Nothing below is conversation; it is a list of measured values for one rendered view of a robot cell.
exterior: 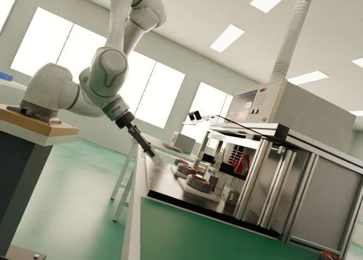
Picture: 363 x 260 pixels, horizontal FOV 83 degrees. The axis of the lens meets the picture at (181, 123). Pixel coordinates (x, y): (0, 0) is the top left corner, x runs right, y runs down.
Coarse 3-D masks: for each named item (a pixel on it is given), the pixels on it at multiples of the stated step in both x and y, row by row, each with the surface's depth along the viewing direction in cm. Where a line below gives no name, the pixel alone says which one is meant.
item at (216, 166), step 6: (216, 162) 89; (222, 162) 84; (210, 168) 87; (216, 168) 87; (222, 168) 84; (228, 168) 85; (222, 174) 84; (228, 174) 84; (234, 174) 85; (240, 174) 87; (234, 180) 88; (228, 186) 90; (234, 186) 86
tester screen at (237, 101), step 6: (240, 96) 113; (246, 96) 106; (252, 96) 100; (234, 102) 117; (240, 102) 110; (246, 102) 103; (234, 108) 114; (246, 108) 101; (228, 114) 119; (234, 114) 111; (234, 120) 108; (240, 120) 102
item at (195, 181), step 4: (188, 176) 86; (192, 176) 84; (196, 176) 89; (188, 180) 84; (192, 180) 82; (196, 180) 81; (200, 180) 89; (204, 180) 89; (192, 184) 81; (196, 184) 81; (200, 184) 81; (204, 184) 80; (208, 184) 82; (212, 184) 86; (196, 188) 81; (200, 188) 80; (204, 188) 80; (208, 188) 81; (208, 192) 83
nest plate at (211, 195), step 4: (180, 180) 87; (184, 180) 90; (184, 184) 81; (188, 184) 84; (184, 188) 78; (188, 188) 77; (192, 188) 80; (192, 192) 77; (196, 192) 78; (200, 192) 78; (204, 192) 81; (212, 192) 87; (204, 196) 78; (208, 196) 79; (212, 196) 80; (216, 196) 83; (212, 200) 79; (216, 200) 79
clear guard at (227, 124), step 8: (200, 120) 71; (208, 120) 66; (216, 120) 77; (224, 120) 70; (224, 128) 91; (232, 128) 81; (240, 128) 73; (248, 128) 69; (248, 136) 86; (256, 136) 78; (264, 136) 70
